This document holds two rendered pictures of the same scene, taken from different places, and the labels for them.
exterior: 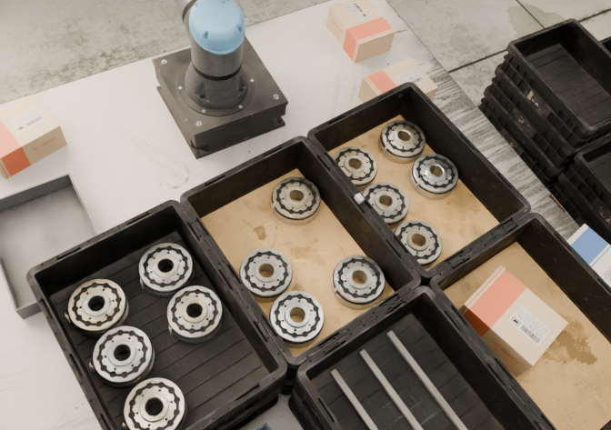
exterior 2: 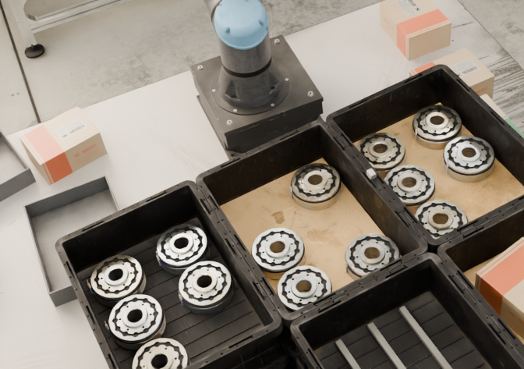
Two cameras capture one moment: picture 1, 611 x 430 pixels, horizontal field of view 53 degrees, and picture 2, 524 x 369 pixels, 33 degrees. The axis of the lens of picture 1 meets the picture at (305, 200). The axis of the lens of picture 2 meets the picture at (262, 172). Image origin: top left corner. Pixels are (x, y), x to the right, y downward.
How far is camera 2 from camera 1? 0.67 m
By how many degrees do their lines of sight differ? 18
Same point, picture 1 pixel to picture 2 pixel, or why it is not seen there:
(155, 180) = not seen: hidden behind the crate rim
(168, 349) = (179, 319)
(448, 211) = (483, 193)
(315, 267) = (331, 248)
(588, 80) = not seen: outside the picture
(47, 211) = (84, 212)
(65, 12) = (129, 47)
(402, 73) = (454, 63)
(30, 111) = (74, 120)
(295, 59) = (342, 61)
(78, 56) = not seen: hidden behind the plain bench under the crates
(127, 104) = (167, 113)
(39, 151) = (80, 157)
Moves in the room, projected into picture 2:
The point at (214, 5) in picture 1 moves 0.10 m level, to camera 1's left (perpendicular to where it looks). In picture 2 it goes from (237, 4) to (195, 0)
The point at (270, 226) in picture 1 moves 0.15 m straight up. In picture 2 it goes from (288, 211) to (281, 163)
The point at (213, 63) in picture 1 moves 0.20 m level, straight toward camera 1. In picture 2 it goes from (238, 58) to (234, 123)
